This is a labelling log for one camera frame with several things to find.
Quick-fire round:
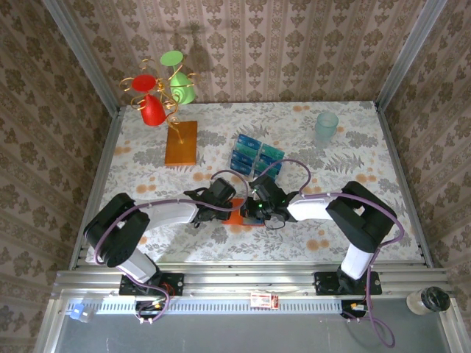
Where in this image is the green wine glass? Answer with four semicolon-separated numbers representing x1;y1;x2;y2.
160;51;197;106

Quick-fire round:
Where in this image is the clear jar black lid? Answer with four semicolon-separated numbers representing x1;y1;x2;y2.
406;286;452;315

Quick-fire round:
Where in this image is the blue and clear plug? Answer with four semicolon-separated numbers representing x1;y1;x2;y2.
68;303;96;324

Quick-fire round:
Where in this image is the black power connector block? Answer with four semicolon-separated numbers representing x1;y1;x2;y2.
340;299;369;320
134;299;167;320

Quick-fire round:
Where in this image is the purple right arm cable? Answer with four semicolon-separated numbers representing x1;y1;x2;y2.
255;159;406;349

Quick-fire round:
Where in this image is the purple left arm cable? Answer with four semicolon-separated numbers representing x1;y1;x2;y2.
93;169;248;324

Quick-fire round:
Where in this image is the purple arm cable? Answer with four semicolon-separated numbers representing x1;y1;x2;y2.
93;169;248;324
255;159;406;349

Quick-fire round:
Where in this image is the long aluminium base rail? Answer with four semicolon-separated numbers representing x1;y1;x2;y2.
51;260;457;299

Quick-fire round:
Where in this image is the red wine glass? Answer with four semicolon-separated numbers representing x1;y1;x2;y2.
131;74;167;128

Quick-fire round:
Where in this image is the grey slotted cable duct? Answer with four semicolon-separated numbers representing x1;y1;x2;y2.
88;302;347;315

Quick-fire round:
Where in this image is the red and white label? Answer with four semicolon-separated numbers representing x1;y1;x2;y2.
250;292;280;309

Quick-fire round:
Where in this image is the clear acrylic card stand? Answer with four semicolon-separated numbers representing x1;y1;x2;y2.
230;132;287;177

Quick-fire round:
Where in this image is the orange card holder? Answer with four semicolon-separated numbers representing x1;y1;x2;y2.
222;197;266;227

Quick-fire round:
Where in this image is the gold wire rack wooden base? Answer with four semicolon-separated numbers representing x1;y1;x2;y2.
118;57;202;167

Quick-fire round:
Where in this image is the aluminium frame post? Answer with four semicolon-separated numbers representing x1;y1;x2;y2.
40;0;122;115
375;0;450;111

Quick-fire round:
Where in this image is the aluminium table side rail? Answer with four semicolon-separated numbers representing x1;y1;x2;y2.
68;105;124;271
374;101;435;268

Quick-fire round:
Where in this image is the frosted teal glass cup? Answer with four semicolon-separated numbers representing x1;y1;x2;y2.
312;112;340;149

